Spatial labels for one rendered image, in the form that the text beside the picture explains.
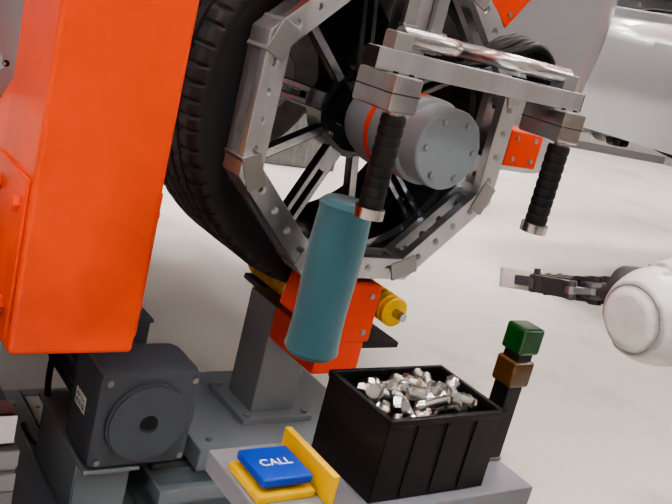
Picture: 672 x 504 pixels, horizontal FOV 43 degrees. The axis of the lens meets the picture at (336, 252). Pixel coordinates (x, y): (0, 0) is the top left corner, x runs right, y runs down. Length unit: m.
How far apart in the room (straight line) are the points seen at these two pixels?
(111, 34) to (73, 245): 0.26
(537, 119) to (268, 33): 0.45
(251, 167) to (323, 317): 0.26
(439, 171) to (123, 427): 0.64
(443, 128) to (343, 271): 0.27
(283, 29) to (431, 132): 0.27
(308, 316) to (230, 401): 0.44
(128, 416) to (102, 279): 0.35
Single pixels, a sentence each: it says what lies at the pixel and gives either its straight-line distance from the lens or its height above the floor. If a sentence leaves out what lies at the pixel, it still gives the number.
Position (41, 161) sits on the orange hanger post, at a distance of 1.05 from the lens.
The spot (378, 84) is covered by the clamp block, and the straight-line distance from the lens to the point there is 1.19.
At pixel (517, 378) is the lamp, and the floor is 0.59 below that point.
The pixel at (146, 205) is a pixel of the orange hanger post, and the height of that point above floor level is 0.72.
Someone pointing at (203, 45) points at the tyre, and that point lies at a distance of 1.37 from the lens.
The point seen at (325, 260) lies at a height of 0.65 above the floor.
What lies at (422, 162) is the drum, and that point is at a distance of 1.32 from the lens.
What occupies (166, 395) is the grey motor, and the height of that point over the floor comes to 0.37.
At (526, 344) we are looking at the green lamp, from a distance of 1.23.
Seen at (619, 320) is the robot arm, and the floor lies 0.78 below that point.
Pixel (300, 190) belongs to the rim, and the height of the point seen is 0.70.
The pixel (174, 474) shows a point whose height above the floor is 0.17.
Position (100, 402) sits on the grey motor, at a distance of 1.40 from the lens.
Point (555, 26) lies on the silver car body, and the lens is 2.19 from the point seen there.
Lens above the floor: 1.00
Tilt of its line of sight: 15 degrees down
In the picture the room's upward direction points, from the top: 14 degrees clockwise
